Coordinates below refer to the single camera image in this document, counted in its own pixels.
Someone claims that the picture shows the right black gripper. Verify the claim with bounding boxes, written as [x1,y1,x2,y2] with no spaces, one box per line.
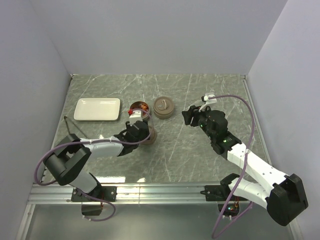
[181,103,216,141]

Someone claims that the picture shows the brown tin lid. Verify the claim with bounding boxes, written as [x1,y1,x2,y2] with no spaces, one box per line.
[142,126,157,145]
[153,96,175,110]

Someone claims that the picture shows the metal food tongs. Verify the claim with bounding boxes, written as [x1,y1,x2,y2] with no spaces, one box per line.
[63,115,89,139]

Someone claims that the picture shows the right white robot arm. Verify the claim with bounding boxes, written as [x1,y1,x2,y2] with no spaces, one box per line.
[182,105,309,226]

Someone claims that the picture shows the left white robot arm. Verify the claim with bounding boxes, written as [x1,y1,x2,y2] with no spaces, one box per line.
[43,120,150,201]

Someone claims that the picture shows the right round metal tin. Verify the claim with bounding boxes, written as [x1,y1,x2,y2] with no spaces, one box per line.
[153,108,174,120]

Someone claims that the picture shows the round metal tin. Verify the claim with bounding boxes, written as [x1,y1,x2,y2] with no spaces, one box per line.
[128,101,151,115]
[153,108,174,120]

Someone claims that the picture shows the left round metal tin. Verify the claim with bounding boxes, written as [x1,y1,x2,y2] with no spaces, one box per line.
[128,101,151,115]

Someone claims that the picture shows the white square plate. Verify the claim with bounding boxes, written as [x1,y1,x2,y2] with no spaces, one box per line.
[73,97,121,122]

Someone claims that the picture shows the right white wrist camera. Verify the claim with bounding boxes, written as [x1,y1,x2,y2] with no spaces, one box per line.
[199,92,217,112]

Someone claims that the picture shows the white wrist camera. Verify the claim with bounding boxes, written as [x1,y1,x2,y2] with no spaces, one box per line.
[199,92,217,112]
[128,109,144,126]

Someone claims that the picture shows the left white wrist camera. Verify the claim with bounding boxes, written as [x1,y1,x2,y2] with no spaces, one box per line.
[128,109,144,126]

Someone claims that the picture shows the aluminium frame rail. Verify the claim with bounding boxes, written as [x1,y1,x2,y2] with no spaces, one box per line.
[15,181,293,240]

